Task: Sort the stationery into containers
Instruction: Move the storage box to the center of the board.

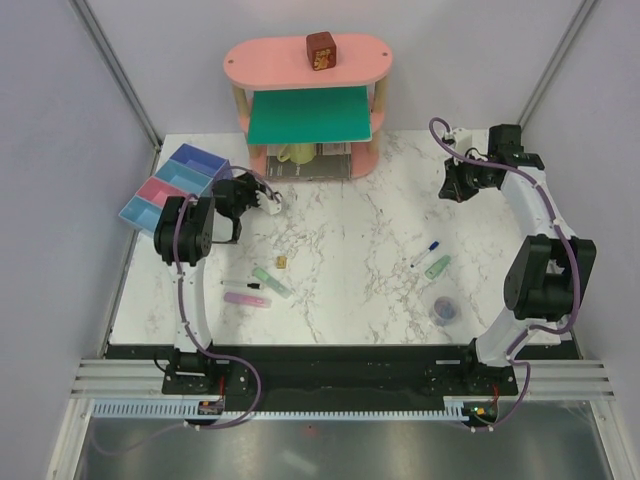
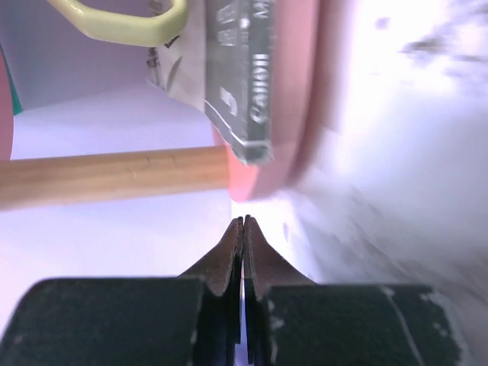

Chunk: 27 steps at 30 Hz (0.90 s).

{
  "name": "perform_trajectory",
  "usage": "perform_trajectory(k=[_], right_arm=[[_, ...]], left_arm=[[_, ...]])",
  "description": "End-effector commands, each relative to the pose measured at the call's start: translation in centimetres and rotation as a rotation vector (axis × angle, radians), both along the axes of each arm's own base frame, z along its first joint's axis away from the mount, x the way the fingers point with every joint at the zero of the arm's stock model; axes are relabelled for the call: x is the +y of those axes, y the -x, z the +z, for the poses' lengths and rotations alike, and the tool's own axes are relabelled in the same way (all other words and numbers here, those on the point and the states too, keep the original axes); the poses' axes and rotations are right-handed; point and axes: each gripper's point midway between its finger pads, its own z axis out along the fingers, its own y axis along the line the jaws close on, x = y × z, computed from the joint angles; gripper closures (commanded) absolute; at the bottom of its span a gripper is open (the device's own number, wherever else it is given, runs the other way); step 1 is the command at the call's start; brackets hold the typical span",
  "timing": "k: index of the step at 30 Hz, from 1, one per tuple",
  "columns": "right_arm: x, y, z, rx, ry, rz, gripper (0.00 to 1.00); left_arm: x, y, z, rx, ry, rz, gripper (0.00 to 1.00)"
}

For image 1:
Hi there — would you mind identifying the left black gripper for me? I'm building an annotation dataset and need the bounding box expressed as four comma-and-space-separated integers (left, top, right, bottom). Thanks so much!
233, 169, 268, 218

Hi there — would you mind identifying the purple drawer box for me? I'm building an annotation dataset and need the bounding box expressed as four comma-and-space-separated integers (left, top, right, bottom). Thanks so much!
169, 143, 232, 180

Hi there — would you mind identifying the teal blue drawer box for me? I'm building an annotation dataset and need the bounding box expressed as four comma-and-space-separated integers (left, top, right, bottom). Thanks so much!
154, 160, 212, 197

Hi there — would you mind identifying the blue capped white pen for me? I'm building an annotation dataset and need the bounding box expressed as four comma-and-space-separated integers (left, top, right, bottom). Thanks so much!
410, 241, 439, 268

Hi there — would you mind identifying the green highlighter pen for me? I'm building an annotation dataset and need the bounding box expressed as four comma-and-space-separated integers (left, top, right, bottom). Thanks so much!
252, 267, 292, 299

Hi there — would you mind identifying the yellow eraser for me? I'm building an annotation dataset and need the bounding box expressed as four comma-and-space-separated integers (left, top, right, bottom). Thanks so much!
276, 256, 288, 269

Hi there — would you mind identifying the green correction tape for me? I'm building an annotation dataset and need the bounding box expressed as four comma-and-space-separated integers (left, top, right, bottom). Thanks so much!
425, 255, 451, 280

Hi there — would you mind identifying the pink highlighter pen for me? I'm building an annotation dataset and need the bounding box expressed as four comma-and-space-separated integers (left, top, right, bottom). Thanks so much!
223, 292, 272, 309

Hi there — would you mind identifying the pink drawer box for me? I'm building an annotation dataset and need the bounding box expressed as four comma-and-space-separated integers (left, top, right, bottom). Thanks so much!
136, 176, 187, 208

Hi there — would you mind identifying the light blue drawer box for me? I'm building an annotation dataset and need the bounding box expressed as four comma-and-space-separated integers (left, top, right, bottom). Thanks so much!
119, 196, 161, 237

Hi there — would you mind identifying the pink wooden tiered shelf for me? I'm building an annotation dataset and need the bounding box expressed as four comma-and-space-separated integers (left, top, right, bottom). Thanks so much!
223, 33, 393, 179

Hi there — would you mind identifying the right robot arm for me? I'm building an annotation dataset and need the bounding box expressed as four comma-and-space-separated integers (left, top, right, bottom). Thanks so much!
429, 118, 597, 394

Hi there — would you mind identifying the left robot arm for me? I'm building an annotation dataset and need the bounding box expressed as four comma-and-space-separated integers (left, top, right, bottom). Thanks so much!
153, 173, 264, 395

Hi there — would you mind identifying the black tipped white marker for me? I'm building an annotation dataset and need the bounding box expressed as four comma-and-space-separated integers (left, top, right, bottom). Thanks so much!
220, 280, 263, 290

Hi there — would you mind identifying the yellow-green mug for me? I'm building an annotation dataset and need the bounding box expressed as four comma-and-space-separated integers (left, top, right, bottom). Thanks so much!
276, 143, 316, 165

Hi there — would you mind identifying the dark printed booklet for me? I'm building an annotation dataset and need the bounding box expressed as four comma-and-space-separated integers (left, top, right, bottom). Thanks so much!
266, 143, 352, 181

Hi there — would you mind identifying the clear cup with bands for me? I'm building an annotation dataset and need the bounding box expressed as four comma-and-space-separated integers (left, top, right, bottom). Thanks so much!
429, 296, 460, 327

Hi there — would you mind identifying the green cutting mat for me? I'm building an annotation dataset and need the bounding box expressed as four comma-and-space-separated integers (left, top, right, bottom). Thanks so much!
248, 86, 372, 145

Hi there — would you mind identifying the brown cube box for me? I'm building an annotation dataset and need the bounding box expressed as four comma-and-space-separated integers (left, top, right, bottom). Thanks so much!
306, 31, 337, 71

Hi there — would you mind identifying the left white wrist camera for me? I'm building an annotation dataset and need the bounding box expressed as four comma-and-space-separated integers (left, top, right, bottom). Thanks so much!
255, 189, 282, 216

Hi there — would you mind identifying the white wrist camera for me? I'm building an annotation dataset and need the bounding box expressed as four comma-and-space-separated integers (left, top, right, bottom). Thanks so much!
255, 189, 282, 216
442, 128, 473, 156

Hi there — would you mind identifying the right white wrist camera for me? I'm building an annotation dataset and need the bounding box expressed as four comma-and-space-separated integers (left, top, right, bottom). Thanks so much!
442, 128, 473, 156

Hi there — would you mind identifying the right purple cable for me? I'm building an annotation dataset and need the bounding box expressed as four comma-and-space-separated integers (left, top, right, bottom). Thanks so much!
429, 117, 581, 435

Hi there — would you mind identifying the purple cable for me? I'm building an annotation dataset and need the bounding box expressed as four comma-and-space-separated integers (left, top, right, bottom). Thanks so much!
429, 117, 581, 435
92, 167, 281, 457

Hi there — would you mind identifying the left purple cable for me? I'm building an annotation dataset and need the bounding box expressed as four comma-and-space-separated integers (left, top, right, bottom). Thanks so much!
92, 167, 281, 457

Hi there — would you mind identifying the white slotted cable duct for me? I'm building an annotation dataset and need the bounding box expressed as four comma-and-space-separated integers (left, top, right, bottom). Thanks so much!
93, 395, 501, 420

